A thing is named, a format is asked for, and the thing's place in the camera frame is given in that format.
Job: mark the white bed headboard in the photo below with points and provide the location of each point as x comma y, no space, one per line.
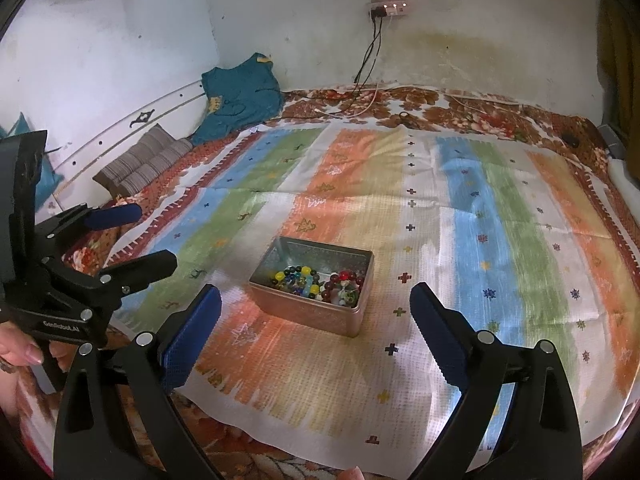
165,105

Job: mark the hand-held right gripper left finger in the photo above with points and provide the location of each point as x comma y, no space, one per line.
192,340

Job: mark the rectangular metal tin box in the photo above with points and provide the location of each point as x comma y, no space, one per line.
310,317

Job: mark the small dark object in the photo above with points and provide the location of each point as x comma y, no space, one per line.
571,140

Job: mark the grey box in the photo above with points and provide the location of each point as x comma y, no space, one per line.
610,137

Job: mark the grey striped cushion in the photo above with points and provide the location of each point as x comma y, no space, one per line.
145,160

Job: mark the white power strip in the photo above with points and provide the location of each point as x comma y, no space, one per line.
395,8

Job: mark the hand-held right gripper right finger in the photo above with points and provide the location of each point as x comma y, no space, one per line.
437,335

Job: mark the teal garment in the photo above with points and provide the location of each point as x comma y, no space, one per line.
240,95

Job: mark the striped pastel mat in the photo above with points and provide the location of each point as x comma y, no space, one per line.
500,210

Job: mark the teal pillow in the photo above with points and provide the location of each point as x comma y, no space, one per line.
50,177

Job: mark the person's right hand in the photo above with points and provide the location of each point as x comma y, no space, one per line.
351,475

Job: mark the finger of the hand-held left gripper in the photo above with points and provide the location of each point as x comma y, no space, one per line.
112,216
150,267

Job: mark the person's left hand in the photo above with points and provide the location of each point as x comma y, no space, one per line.
22,350

